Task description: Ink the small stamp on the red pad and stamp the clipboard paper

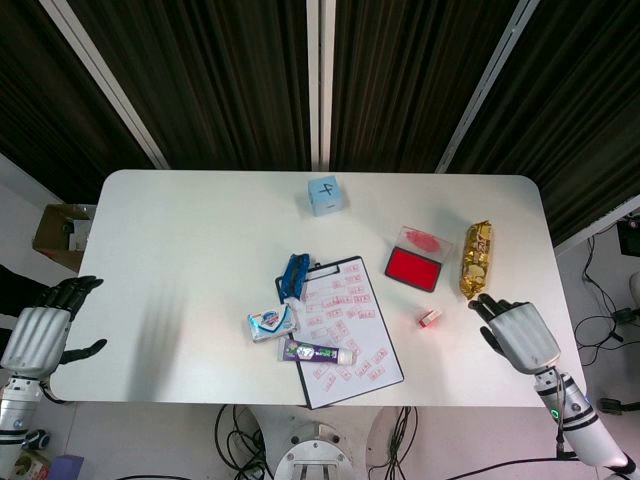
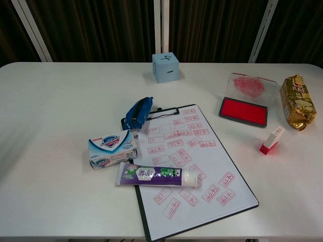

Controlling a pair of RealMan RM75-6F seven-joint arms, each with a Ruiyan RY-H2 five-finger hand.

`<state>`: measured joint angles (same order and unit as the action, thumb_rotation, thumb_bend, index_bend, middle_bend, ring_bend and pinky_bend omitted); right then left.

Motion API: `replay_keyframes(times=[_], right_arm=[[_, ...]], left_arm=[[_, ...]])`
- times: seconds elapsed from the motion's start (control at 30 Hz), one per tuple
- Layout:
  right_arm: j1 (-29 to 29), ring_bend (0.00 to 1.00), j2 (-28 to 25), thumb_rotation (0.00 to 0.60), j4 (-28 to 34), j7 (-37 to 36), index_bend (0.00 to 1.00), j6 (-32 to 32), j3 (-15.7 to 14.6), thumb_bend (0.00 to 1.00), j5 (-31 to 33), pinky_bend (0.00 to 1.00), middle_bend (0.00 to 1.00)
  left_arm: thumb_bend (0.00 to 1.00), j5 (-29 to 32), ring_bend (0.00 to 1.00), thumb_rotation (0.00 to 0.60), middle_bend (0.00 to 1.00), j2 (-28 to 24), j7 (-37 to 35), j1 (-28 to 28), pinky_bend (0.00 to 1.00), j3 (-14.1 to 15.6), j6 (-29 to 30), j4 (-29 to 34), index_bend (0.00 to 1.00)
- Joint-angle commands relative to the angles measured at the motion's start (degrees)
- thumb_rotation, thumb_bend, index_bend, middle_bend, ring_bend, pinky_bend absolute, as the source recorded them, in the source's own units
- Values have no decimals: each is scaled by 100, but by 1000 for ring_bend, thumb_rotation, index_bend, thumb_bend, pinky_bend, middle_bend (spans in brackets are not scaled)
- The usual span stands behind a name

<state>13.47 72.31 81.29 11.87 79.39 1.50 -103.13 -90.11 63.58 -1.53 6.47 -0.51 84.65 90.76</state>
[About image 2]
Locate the white upright frame post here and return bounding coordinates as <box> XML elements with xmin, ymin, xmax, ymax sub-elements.
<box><xmin>153</xmin><ymin>0</ymin><xmax>170</xmax><ymax>55</ymax></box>

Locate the red and white stamp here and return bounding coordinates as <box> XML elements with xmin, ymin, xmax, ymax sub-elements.
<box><xmin>259</xmin><ymin>125</ymin><xmax>286</xmax><ymax>155</ymax></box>

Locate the white paper with red stamps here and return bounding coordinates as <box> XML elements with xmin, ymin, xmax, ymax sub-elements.
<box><xmin>137</xmin><ymin>104</ymin><xmax>257</xmax><ymax>232</ymax></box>

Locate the red ink pad with lid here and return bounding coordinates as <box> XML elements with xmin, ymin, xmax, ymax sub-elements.
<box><xmin>218</xmin><ymin>73</ymin><xmax>278</xmax><ymax>129</ymax></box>

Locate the dark pleated curtain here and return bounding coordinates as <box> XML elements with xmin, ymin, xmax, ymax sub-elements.
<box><xmin>0</xmin><ymin>0</ymin><xmax>323</xmax><ymax>68</ymax></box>

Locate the black clipboard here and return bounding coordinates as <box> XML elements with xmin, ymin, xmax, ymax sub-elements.
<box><xmin>120</xmin><ymin>103</ymin><xmax>260</xmax><ymax>234</ymax></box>

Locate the gold foil snack bag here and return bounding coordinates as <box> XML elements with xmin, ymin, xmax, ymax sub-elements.
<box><xmin>279</xmin><ymin>74</ymin><xmax>317</xmax><ymax>132</ymax></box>

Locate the white slanted frame post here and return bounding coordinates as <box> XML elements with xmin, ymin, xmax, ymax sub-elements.
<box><xmin>11</xmin><ymin>0</ymin><xmax>53</xmax><ymax>63</ymax></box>
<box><xmin>248</xmin><ymin>0</ymin><xmax>279</xmax><ymax>64</ymax></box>

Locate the white and blue soap box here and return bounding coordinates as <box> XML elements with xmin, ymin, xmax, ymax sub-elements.
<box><xmin>87</xmin><ymin>130</ymin><xmax>139</xmax><ymax>170</ymax></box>

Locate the light blue numbered cube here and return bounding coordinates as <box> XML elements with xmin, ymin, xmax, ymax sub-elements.
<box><xmin>152</xmin><ymin>53</ymin><xmax>180</xmax><ymax>84</ymax></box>

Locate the purple and white toothpaste tube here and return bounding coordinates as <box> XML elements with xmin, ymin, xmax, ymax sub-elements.
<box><xmin>115</xmin><ymin>162</ymin><xmax>203</xmax><ymax>190</ymax></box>

